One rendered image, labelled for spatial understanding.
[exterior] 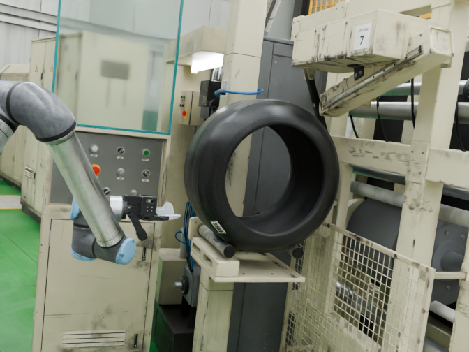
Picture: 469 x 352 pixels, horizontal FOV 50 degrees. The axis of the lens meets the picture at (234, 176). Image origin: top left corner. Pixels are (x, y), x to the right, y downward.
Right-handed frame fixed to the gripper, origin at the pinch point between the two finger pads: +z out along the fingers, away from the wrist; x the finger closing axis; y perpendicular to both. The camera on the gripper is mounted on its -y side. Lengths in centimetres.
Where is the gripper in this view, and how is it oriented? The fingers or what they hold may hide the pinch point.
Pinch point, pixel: (176, 217)
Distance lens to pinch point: 187.5
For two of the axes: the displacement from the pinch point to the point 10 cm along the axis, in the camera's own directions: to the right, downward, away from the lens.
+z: 9.3, 0.7, 3.5
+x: -3.4, -1.3, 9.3
